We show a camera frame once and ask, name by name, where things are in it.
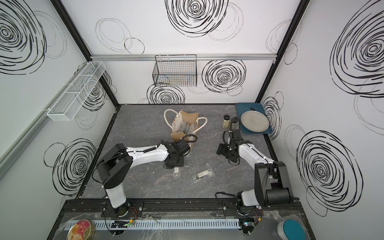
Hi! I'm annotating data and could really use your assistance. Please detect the spice jar pale contents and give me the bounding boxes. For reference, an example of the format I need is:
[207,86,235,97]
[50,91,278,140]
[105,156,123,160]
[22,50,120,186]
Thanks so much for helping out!
[222,115,231,129]

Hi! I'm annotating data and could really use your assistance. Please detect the clear compass case lone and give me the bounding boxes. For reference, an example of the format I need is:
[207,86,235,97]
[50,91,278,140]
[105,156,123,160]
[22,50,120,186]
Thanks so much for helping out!
[192,168,215,183]

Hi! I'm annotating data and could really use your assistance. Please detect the black corner frame post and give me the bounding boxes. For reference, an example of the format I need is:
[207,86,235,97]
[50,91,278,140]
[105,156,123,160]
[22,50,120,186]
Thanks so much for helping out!
[50,0,120,109]
[255,0,310,103]

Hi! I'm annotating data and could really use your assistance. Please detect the teal rectangular tray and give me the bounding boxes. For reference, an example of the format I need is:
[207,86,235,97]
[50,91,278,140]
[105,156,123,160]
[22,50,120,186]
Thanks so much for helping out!
[236,103,272,134]

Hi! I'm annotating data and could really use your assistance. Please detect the grey round plate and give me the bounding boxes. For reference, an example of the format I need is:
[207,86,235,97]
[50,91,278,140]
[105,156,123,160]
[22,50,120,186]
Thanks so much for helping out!
[241,110,270,133]

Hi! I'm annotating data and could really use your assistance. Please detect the black corrugated right cable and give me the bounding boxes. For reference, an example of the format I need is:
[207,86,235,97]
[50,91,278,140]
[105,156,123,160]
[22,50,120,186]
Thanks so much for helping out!
[221,129,233,148]

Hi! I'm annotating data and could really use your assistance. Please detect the spice jar green herbs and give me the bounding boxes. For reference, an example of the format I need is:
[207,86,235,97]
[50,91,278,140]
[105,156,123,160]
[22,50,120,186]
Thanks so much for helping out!
[230,117,239,131]

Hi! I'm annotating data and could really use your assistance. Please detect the black corner frame post left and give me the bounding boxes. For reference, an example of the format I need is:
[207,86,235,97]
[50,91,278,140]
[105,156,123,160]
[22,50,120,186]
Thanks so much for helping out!
[50,0,120,109]

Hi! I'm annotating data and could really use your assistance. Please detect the clear compass case blue compass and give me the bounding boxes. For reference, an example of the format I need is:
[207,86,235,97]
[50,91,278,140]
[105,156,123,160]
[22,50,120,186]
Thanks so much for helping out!
[181,122,198,135]

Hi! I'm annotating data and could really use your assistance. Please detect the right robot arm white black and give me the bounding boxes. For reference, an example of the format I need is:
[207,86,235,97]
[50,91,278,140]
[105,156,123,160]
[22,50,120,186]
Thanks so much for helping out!
[217,130,294,207]

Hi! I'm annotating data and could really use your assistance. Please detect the white slotted cable duct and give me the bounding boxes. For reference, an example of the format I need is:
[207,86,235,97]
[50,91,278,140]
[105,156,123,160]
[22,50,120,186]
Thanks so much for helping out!
[91,219,241,231]

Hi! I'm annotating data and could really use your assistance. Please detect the aluminium wall rail back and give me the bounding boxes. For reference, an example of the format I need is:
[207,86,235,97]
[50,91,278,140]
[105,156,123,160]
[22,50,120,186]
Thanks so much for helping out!
[91,53,277,62]

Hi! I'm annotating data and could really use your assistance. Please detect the black wire wall basket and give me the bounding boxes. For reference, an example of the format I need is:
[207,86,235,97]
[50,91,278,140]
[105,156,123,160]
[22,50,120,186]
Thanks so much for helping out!
[152,60,198,87]

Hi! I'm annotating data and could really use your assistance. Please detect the colourful round tin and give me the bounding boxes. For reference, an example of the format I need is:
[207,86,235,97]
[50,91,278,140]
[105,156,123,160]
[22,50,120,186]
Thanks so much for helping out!
[67,220,96,240]

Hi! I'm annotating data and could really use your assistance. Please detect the black corner frame post right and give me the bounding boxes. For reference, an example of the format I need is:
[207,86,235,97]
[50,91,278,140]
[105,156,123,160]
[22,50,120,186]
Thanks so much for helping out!
[255,0,310,103]

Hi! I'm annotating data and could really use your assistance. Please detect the burlap canvas cat bag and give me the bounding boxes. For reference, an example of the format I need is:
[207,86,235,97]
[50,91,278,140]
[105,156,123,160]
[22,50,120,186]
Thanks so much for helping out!
[164,109,208,142]

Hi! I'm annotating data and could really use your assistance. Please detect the black corrugated cable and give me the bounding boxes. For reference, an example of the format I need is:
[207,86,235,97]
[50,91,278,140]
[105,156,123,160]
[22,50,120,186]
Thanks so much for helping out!
[221,129,233,148]
[176,134,199,144]

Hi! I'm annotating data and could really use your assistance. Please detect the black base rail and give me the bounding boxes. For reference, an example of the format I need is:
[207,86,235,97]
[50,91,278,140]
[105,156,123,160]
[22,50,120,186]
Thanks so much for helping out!
[59,198,305,219]

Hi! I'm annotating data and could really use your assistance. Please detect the aluminium wall rail left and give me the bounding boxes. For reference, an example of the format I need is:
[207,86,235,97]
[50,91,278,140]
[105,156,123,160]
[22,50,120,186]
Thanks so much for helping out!
[1,62,88,181]

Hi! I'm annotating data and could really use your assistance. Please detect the white wire wall shelf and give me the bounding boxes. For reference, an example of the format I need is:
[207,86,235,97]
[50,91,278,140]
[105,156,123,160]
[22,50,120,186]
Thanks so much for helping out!
[47,62,106,122]

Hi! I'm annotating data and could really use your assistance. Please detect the black corrugated left cable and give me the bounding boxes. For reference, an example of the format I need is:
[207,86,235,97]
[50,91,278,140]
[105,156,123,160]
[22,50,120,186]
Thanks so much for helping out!
[176,134,199,144]

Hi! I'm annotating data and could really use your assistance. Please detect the aluminium wall rail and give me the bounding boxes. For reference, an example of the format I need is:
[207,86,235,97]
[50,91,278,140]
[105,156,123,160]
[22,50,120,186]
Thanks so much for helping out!
[1,62,88,181]
[91,53,277,62]

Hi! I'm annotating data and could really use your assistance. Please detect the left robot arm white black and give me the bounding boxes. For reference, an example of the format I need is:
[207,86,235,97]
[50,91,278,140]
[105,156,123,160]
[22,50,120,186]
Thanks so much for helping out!
[96,140,191,209]

